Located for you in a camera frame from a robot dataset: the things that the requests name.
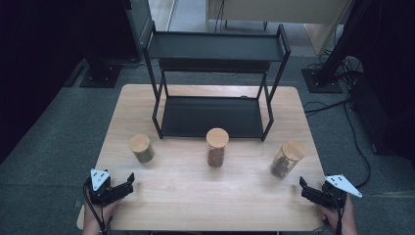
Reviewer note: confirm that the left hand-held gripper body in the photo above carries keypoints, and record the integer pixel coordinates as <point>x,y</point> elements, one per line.
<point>99,186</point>

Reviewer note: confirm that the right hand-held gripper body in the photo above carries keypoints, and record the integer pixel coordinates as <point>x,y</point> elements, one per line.
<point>339,191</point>

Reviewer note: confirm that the glass jar of green beans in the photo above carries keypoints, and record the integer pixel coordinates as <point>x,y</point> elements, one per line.
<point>142,149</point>

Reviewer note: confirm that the glass jar of red beans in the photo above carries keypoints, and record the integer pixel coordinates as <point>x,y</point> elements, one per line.
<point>216,148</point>

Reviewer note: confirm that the black metal two-tier rack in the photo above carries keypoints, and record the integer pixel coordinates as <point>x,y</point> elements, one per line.
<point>212,116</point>

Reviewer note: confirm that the person's right hand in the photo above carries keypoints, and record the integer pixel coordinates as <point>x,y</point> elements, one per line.
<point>339,220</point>

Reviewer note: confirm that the person's left hand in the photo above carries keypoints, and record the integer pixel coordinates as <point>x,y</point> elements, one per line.
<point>98,217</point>

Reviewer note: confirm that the glass jar of brown nuts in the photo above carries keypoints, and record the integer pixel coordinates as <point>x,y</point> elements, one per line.
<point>287,160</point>

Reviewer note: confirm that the black box on floor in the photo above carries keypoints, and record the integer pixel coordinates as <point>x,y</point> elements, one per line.
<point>381,117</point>

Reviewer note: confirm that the black slanted stand pole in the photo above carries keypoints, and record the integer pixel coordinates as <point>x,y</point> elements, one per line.
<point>342,42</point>

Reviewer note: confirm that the beige cabinet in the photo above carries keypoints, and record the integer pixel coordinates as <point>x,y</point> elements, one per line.
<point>277,11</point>

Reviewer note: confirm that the black stand base plate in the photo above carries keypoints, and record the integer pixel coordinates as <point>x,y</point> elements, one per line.
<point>321,81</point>
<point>101,75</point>

